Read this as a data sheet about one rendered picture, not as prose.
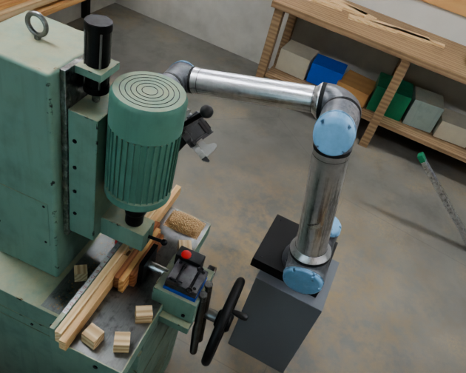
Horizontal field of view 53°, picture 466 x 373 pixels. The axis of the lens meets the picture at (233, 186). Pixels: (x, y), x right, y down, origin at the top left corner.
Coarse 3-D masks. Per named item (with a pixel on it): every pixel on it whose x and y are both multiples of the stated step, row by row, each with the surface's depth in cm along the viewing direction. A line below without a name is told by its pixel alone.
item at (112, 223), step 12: (108, 216) 132; (120, 216) 133; (144, 216) 135; (108, 228) 133; (120, 228) 131; (132, 228) 131; (144, 228) 132; (120, 240) 134; (132, 240) 132; (144, 240) 132
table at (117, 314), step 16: (160, 224) 157; (208, 224) 162; (176, 240) 153; (192, 240) 155; (160, 256) 147; (112, 288) 135; (128, 288) 136; (144, 288) 137; (112, 304) 131; (128, 304) 132; (144, 304) 133; (160, 304) 135; (96, 320) 127; (112, 320) 128; (128, 320) 129; (160, 320) 137; (176, 320) 135; (80, 336) 122; (112, 336) 124; (144, 336) 127; (64, 352) 122; (80, 352) 119; (96, 352) 120; (112, 352) 121; (96, 368) 120; (112, 368) 118; (128, 368) 123
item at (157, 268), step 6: (156, 246) 138; (150, 252) 135; (156, 252) 140; (144, 258) 133; (150, 258) 136; (144, 264) 132; (150, 264) 137; (156, 264) 137; (138, 270) 134; (144, 270) 135; (156, 270) 136; (162, 270) 136; (168, 270) 136; (138, 276) 135; (144, 276) 138; (138, 282) 137
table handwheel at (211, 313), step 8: (240, 280) 143; (232, 288) 139; (240, 288) 140; (232, 296) 136; (224, 304) 135; (232, 304) 134; (208, 312) 145; (216, 312) 145; (224, 312) 133; (216, 320) 143; (224, 320) 132; (216, 328) 132; (224, 328) 133; (216, 336) 131; (208, 344) 133; (216, 344) 132; (208, 352) 133; (208, 360) 135
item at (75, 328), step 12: (168, 204) 159; (156, 216) 154; (120, 264) 137; (108, 276) 133; (108, 288) 132; (96, 300) 127; (84, 312) 123; (72, 324) 120; (84, 324) 125; (72, 336) 119; (60, 348) 119
